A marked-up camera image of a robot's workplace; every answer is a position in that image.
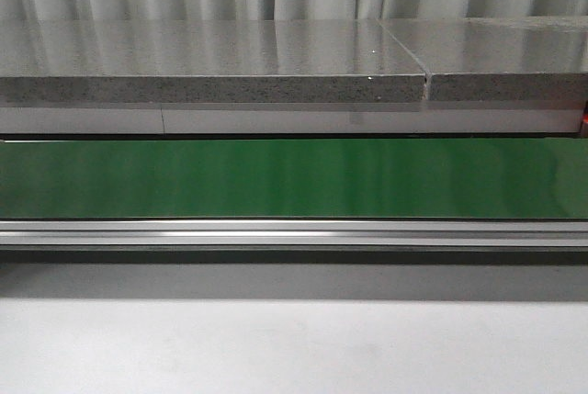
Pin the aluminium conveyor frame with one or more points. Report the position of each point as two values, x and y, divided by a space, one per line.
281 235

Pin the grey stone slab left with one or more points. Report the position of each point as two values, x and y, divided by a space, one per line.
173 62

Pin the grey stone slab right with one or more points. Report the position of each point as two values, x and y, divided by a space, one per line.
533 59

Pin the grey stone slab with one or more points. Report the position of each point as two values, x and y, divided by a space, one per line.
533 59
173 62

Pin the green conveyor belt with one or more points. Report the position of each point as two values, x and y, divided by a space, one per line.
479 178

